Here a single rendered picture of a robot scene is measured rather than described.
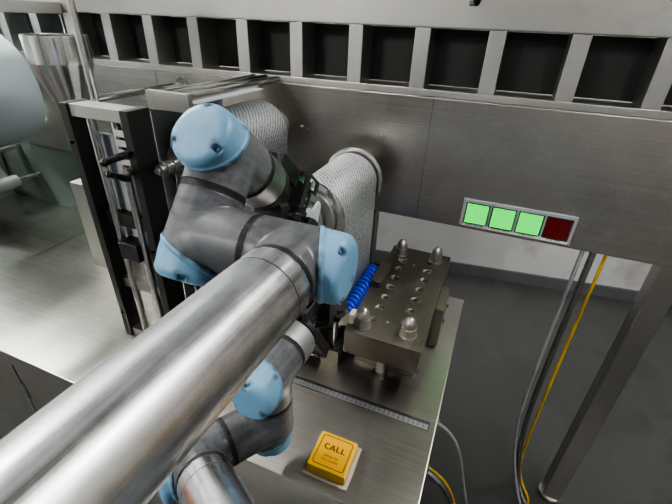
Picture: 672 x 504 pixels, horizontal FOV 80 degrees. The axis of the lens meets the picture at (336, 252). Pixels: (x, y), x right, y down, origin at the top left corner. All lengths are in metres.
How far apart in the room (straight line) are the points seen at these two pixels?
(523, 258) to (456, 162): 2.12
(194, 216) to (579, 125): 0.79
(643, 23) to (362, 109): 0.55
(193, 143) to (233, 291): 0.20
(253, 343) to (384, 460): 0.56
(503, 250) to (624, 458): 1.41
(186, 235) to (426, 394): 0.64
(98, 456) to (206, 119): 0.33
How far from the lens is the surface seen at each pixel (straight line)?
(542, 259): 3.10
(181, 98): 0.83
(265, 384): 0.60
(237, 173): 0.46
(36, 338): 1.21
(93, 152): 0.93
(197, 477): 0.61
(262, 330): 0.30
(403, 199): 1.06
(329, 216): 0.75
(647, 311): 1.39
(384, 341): 0.83
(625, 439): 2.37
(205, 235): 0.43
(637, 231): 1.09
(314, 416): 0.86
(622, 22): 0.98
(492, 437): 2.08
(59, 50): 1.20
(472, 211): 1.04
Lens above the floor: 1.58
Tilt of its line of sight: 30 degrees down
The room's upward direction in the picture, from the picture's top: 2 degrees clockwise
